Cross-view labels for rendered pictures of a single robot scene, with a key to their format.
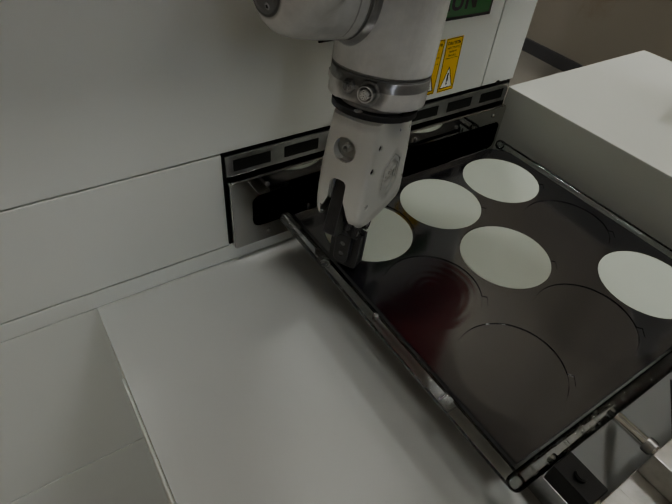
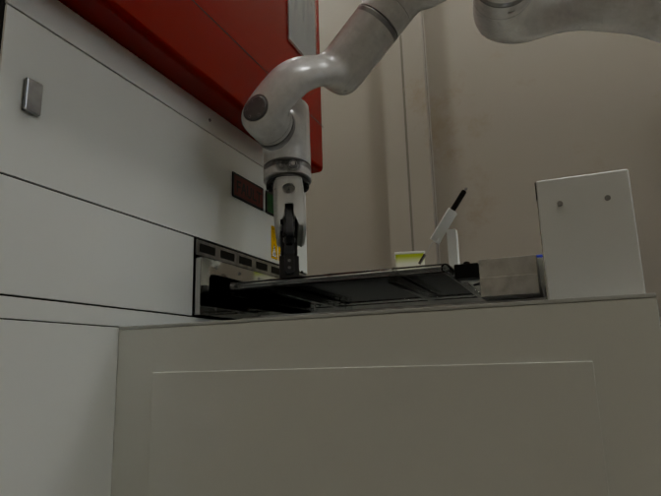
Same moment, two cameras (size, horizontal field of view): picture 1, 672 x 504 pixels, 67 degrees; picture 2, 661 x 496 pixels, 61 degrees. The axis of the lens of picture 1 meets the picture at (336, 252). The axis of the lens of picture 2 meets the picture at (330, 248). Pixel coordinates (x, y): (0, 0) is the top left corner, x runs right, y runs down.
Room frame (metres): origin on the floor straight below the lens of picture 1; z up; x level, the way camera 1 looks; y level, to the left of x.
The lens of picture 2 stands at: (-0.43, 0.40, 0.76)
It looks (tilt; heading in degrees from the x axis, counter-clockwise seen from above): 12 degrees up; 329
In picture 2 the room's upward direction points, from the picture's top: 2 degrees counter-clockwise
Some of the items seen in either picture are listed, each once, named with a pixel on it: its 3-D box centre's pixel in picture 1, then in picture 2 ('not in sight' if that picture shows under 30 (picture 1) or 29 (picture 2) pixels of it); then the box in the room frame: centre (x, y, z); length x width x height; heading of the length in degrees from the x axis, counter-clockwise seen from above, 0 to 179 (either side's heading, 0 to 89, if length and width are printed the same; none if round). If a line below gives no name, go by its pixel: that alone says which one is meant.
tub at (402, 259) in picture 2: not in sight; (410, 267); (0.66, -0.49, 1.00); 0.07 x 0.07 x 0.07; 52
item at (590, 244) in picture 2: not in sight; (579, 272); (0.10, -0.36, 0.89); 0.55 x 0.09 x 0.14; 127
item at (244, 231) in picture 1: (381, 167); (263, 298); (0.58, -0.05, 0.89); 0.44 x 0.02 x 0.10; 127
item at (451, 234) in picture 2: not in sight; (445, 238); (0.49, -0.45, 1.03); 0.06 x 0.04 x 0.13; 37
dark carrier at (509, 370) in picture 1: (504, 257); (366, 290); (0.43, -0.19, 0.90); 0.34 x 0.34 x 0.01; 37
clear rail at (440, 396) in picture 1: (376, 321); (330, 278); (0.31, -0.05, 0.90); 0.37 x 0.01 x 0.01; 37
